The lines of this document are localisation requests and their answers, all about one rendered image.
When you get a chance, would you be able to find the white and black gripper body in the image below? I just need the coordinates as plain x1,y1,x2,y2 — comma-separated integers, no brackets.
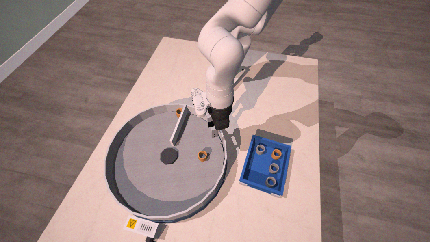
191,88,234,130

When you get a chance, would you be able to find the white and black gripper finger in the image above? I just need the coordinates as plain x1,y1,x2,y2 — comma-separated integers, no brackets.
207,115,214,127
211,127,218,138

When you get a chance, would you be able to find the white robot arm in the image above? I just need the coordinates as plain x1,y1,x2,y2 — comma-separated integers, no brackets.
198,0,283,97

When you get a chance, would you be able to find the blue crate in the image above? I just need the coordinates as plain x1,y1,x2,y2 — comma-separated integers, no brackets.
239,135,291,198

